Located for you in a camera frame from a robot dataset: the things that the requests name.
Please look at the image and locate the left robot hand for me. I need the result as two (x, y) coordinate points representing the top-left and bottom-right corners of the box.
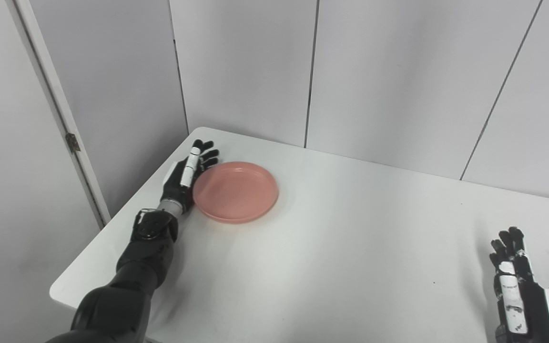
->
(161, 139), (220, 213)

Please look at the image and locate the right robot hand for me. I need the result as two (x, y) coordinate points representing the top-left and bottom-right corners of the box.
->
(489, 227), (549, 343)

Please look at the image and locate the pink plate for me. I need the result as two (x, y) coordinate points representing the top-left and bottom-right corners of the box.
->
(193, 161), (280, 224)

